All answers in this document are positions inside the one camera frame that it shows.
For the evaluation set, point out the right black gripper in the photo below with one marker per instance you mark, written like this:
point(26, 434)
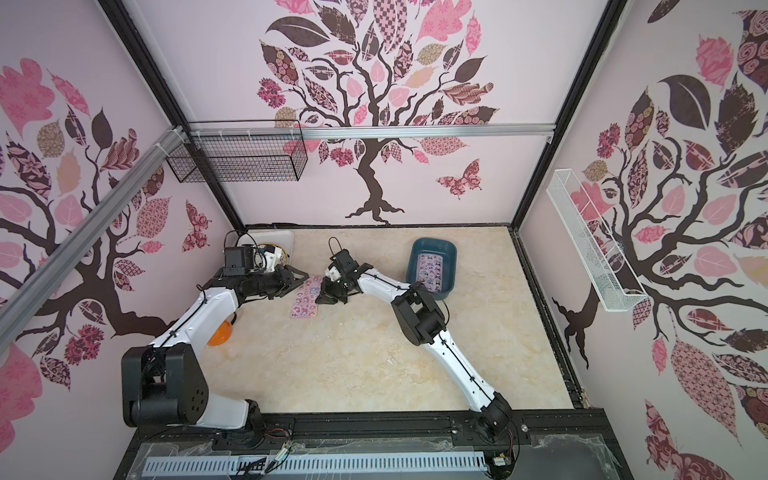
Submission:
point(335, 283)

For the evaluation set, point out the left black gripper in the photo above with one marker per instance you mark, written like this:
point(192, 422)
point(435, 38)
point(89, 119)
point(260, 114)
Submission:
point(285, 280)

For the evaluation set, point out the pink sticker sheet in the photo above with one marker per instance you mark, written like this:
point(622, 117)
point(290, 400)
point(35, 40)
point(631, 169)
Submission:
point(304, 305)

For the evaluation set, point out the teal plastic storage box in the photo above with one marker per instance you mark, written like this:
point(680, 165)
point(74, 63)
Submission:
point(439, 246)

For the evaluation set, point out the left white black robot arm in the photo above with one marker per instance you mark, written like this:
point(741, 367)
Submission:
point(163, 383)

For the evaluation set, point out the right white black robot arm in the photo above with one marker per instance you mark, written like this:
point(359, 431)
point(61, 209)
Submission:
point(424, 324)

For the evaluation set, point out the patterned ceramic plate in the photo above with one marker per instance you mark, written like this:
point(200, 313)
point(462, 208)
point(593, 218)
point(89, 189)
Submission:
point(261, 246)

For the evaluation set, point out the white plastic tray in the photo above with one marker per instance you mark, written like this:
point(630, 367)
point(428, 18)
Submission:
point(285, 239)

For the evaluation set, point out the orange cup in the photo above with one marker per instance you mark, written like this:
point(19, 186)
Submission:
point(221, 335)

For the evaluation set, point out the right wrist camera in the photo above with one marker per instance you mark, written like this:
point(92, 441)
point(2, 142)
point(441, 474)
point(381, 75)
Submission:
point(332, 274)

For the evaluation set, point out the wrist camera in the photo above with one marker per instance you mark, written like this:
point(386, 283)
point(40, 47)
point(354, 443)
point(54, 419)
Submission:
point(332, 274)
point(273, 256)

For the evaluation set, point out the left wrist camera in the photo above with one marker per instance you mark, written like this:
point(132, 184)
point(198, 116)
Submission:
point(273, 256)

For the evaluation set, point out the black wire basket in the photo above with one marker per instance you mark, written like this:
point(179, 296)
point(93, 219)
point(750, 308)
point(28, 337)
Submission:
point(258, 151)

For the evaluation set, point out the white slotted cable duct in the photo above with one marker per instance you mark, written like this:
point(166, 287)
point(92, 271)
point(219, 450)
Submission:
point(306, 464)

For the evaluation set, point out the aluminium rail back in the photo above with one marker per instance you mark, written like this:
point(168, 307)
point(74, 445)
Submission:
point(376, 132)

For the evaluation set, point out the aluminium rail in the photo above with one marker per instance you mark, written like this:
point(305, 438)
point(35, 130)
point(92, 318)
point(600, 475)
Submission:
point(376, 132)
point(30, 297)

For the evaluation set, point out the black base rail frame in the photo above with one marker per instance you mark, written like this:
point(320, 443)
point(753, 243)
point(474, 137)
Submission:
point(542, 444)

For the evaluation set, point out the white wire shelf basket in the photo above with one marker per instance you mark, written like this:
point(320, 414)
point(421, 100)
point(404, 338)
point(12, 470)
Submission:
point(580, 207)

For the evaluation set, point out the aluminium rail left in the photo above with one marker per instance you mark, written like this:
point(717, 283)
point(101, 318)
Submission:
point(30, 297)

